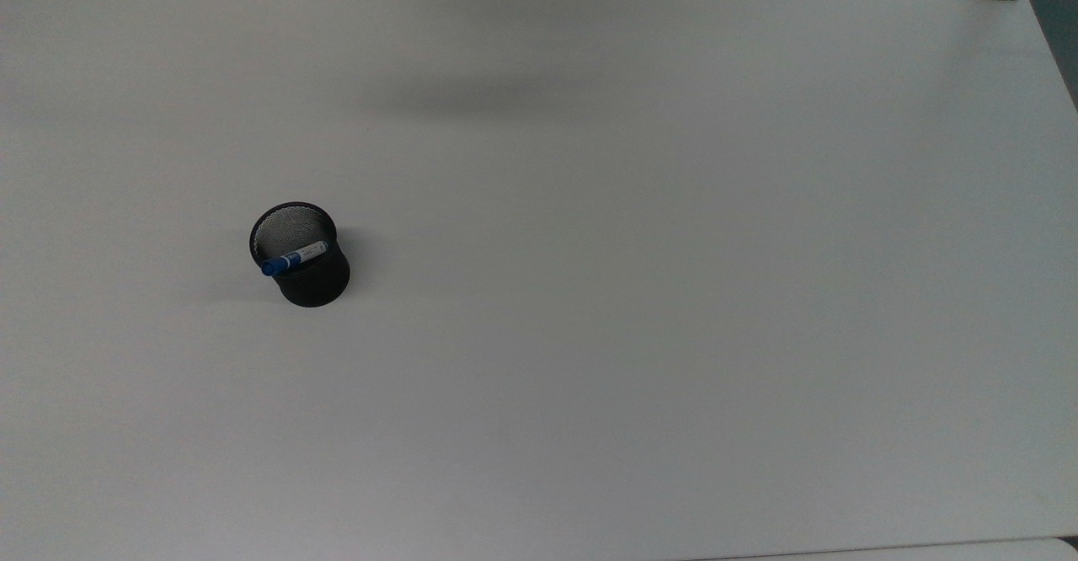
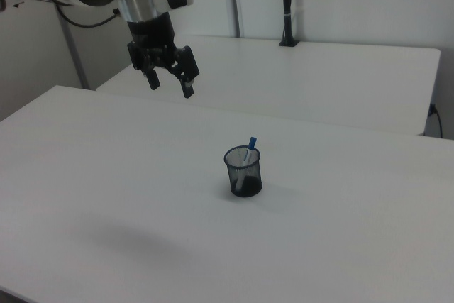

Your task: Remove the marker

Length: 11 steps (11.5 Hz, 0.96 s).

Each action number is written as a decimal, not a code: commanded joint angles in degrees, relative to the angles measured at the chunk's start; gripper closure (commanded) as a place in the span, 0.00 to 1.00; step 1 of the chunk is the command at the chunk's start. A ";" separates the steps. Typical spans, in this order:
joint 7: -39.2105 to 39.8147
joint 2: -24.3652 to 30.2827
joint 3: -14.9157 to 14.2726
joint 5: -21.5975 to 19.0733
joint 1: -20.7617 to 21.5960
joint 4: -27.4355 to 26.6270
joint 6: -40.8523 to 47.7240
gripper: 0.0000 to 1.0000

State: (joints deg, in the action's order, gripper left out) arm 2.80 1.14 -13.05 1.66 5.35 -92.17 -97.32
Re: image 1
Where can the blue and white marker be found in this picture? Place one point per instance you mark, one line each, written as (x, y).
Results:
(295, 258)

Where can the black mesh pen cup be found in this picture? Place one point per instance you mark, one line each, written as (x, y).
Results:
(316, 287)

